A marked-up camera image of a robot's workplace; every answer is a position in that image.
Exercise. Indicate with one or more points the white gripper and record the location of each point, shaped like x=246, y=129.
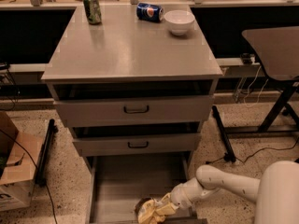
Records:
x=179, y=195

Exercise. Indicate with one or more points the brown chip bag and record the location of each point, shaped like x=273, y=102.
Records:
x=145, y=211

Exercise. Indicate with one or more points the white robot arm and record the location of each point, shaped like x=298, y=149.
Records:
x=276, y=193

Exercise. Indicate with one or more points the bottom drawer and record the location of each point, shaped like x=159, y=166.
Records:
x=120, y=182

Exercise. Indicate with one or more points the drawer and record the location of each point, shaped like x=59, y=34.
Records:
x=127, y=145
x=120, y=182
x=134, y=111

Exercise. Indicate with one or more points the middle drawer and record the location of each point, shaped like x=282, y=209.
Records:
x=127, y=145

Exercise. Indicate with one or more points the top drawer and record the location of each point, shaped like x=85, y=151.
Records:
x=134, y=111

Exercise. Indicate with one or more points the grey drawer cabinet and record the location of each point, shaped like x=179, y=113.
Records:
x=125, y=57

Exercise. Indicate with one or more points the black floor bar right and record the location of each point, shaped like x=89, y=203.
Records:
x=229, y=155

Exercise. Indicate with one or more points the black floor bar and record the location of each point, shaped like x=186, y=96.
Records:
x=42, y=160
x=229, y=155

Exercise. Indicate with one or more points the black floor bar left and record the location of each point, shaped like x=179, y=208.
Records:
x=42, y=160

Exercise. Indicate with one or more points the cardboard box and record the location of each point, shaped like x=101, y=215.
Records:
x=19, y=156

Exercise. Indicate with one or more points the white bowl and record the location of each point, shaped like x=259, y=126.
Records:
x=179, y=22

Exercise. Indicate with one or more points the black side table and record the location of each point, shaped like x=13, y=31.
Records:
x=278, y=52

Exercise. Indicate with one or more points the blue pepsi can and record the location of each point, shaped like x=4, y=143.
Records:
x=149, y=12

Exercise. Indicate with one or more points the green soda can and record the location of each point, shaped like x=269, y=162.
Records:
x=92, y=11

